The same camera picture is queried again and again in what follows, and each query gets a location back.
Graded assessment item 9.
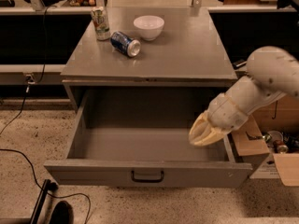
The grey top drawer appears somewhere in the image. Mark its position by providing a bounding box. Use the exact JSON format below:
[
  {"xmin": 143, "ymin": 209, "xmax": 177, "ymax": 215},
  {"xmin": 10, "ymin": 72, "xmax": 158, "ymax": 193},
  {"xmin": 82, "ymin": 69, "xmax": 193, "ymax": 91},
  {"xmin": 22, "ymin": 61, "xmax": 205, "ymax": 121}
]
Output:
[{"xmin": 45, "ymin": 87, "xmax": 252, "ymax": 188}]

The black hanging cable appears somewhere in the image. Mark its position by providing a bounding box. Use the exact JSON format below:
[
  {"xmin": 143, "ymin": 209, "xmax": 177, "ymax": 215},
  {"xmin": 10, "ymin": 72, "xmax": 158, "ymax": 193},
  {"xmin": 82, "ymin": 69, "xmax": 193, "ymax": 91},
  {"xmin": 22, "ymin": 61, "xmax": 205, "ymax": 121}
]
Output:
[{"xmin": 0, "ymin": 5, "xmax": 59, "ymax": 136}]

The cardboard box of cans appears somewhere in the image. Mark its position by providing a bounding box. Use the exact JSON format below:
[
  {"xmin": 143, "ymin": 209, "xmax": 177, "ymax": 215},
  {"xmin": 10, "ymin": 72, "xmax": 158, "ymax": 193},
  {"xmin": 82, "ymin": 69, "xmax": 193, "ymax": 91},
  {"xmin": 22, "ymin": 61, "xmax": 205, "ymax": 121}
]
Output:
[{"xmin": 232, "ymin": 96, "xmax": 299, "ymax": 187}]

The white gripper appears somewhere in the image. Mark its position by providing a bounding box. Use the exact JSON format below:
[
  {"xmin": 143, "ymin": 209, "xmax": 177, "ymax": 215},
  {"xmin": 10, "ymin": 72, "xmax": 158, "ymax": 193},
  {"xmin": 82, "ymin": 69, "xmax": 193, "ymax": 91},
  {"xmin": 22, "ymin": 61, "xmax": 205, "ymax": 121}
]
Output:
[{"xmin": 189, "ymin": 93, "xmax": 249, "ymax": 147}]

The blue soda can lying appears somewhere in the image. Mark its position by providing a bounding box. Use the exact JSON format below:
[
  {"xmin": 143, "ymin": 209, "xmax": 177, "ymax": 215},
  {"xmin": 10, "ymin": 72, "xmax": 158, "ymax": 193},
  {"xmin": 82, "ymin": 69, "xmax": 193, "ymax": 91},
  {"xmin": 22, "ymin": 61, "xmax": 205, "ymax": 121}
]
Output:
[{"xmin": 110, "ymin": 32, "xmax": 141, "ymax": 58}]

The grey drawer cabinet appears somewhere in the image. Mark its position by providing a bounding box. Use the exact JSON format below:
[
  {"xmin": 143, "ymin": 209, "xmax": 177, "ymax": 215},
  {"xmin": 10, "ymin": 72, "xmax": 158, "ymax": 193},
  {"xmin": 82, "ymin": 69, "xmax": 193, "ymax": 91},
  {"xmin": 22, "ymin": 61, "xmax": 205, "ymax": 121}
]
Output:
[{"xmin": 61, "ymin": 7, "xmax": 236, "ymax": 106}]

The black floor cable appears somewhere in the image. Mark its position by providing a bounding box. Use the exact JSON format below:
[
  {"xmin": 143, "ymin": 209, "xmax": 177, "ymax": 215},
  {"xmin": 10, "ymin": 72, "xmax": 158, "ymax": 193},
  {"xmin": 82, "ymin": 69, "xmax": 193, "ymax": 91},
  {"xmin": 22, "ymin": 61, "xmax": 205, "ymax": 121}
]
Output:
[{"xmin": 0, "ymin": 148, "xmax": 92, "ymax": 224}]

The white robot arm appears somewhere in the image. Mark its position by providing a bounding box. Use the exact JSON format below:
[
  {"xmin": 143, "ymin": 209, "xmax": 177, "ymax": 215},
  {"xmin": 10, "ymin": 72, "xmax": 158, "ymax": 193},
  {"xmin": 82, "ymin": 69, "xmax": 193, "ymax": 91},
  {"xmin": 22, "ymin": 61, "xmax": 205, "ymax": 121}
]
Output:
[{"xmin": 189, "ymin": 47, "xmax": 299, "ymax": 147}]

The white ceramic bowl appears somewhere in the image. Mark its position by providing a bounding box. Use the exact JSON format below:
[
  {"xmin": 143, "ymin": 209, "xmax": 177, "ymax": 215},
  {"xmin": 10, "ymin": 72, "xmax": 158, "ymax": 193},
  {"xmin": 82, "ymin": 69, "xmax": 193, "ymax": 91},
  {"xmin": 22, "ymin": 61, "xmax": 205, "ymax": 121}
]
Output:
[{"xmin": 134, "ymin": 15, "xmax": 164, "ymax": 41}]

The small black device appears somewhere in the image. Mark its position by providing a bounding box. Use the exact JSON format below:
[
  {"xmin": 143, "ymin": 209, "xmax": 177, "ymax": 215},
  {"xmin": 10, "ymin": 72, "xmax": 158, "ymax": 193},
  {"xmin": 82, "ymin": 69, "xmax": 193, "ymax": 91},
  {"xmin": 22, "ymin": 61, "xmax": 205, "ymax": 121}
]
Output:
[{"xmin": 232, "ymin": 60, "xmax": 247, "ymax": 70}]

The green white upright can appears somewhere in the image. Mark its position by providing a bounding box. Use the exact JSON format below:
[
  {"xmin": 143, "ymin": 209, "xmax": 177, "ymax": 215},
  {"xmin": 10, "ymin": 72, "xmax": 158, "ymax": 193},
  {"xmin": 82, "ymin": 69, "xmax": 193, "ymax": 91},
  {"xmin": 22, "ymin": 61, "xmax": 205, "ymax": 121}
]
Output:
[{"xmin": 91, "ymin": 7, "xmax": 110, "ymax": 41}]

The black stand base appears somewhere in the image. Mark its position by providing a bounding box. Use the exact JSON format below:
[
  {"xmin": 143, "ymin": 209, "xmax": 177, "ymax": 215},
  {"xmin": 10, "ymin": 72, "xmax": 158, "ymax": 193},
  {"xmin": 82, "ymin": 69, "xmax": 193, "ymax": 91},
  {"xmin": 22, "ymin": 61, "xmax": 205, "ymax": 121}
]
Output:
[{"xmin": 29, "ymin": 179, "xmax": 74, "ymax": 224}]

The red can in box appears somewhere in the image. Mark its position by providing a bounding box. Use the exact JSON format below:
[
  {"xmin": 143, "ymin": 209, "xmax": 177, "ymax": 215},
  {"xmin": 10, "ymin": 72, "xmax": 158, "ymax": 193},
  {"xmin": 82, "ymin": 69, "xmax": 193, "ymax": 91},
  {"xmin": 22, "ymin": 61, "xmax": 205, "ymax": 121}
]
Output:
[{"xmin": 273, "ymin": 140, "xmax": 289, "ymax": 154}]

